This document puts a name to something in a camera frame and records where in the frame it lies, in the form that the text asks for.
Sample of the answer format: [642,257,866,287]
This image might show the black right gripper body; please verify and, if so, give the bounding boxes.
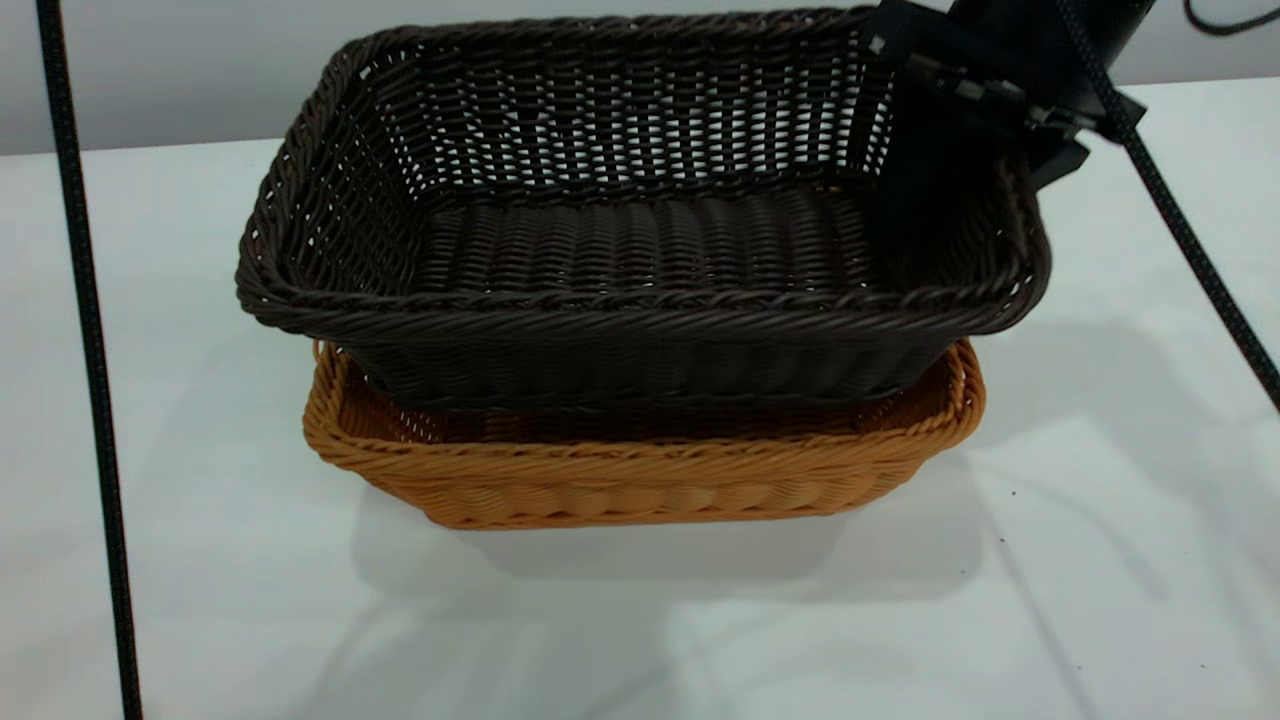
[868,0,1148,193]

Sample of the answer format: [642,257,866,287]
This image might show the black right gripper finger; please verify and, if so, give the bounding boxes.
[863,68,1013,268]
[1028,138,1093,193]

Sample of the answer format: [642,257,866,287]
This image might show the dark brown wicker basket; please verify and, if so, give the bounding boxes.
[235,8,1053,413]

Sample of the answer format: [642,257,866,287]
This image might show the orange wicker basket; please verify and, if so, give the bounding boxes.
[303,335,987,531]

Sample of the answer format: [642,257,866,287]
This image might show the black braided camera cable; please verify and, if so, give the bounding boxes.
[35,0,143,720]
[1050,0,1280,411]

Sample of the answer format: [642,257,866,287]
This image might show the thin black cable loop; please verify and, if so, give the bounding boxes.
[1183,0,1280,38]

